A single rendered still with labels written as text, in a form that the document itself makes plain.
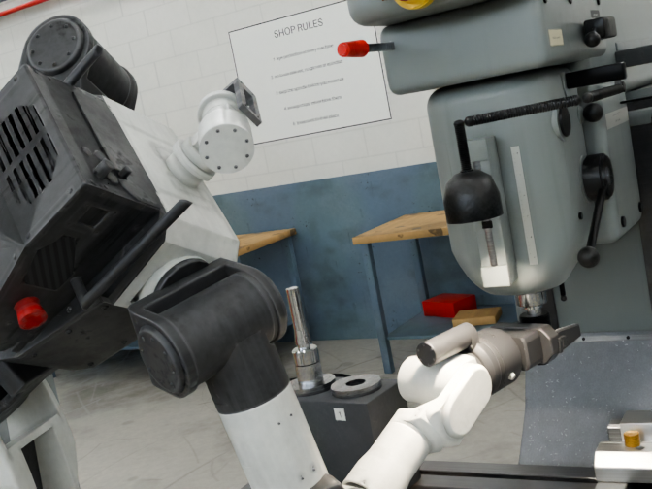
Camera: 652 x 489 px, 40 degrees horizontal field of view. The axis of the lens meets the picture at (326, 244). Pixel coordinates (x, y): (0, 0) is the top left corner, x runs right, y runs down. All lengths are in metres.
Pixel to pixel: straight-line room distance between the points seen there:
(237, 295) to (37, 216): 0.23
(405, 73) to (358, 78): 4.95
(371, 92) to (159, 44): 1.87
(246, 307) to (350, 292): 5.56
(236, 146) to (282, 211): 5.63
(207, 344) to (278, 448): 0.15
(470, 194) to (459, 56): 0.23
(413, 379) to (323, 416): 0.35
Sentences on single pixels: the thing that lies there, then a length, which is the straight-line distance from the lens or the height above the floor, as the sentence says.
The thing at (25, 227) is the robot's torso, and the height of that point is 1.57.
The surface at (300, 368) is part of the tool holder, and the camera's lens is 1.62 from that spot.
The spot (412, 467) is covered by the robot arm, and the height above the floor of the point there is 1.17.
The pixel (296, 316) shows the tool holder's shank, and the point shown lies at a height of 1.28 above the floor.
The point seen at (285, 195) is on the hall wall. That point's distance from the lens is 6.67.
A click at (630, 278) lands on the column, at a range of 1.77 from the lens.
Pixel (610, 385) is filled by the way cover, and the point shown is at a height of 1.03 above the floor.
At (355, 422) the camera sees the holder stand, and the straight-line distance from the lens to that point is 1.54.
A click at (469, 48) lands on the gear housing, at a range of 1.27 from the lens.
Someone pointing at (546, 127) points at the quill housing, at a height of 1.55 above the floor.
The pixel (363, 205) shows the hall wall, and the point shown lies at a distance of 6.35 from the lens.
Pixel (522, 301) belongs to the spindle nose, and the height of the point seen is 1.29.
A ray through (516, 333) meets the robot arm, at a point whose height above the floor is 1.26.
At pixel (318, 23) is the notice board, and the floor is 2.26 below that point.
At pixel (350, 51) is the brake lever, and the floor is 1.70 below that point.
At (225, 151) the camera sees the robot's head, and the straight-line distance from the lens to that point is 1.08.
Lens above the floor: 1.62
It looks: 8 degrees down
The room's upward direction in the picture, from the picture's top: 11 degrees counter-clockwise
